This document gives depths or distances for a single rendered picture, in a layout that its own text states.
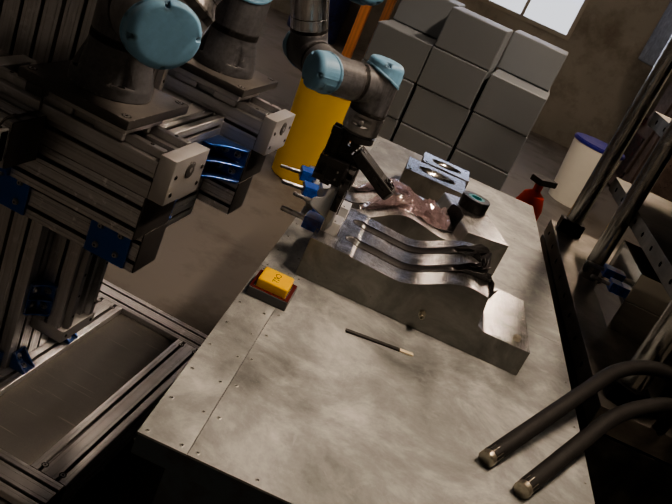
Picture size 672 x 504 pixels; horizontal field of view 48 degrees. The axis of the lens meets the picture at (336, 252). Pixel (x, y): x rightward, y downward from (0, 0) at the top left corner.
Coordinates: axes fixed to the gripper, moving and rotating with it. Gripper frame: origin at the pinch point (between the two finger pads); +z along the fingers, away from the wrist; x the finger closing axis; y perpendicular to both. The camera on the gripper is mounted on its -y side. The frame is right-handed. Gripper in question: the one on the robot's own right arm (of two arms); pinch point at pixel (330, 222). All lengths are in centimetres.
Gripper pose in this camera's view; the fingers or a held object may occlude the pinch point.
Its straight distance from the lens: 160.0
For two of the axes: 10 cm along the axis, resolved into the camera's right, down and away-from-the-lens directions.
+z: -3.8, 8.4, 3.9
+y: -9.1, -4.2, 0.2
